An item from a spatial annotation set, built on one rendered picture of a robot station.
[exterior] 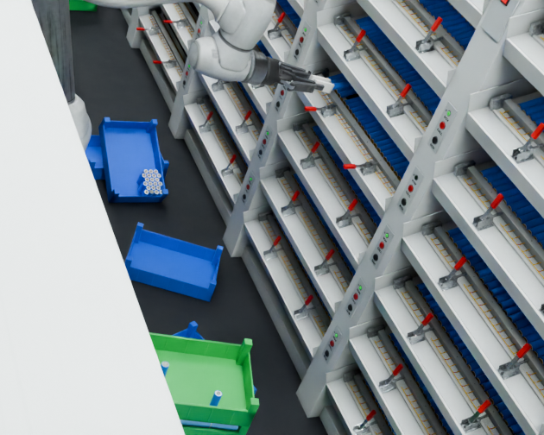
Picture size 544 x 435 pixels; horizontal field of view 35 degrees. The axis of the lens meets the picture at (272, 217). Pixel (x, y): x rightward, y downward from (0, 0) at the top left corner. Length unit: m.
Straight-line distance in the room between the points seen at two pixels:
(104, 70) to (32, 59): 3.46
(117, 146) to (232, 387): 1.39
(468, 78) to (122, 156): 1.58
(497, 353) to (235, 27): 1.01
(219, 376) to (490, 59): 0.95
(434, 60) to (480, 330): 0.65
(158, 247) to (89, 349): 2.71
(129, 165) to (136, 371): 2.94
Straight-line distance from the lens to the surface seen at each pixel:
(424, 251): 2.16
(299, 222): 2.71
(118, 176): 3.19
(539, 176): 1.87
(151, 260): 2.95
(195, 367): 2.11
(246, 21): 2.21
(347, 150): 2.42
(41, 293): 0.30
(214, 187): 3.28
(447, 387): 2.14
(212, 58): 2.26
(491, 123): 1.98
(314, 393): 2.61
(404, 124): 2.23
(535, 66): 1.86
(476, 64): 2.00
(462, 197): 2.05
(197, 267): 2.97
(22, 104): 0.39
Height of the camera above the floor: 1.94
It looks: 36 degrees down
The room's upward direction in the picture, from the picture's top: 22 degrees clockwise
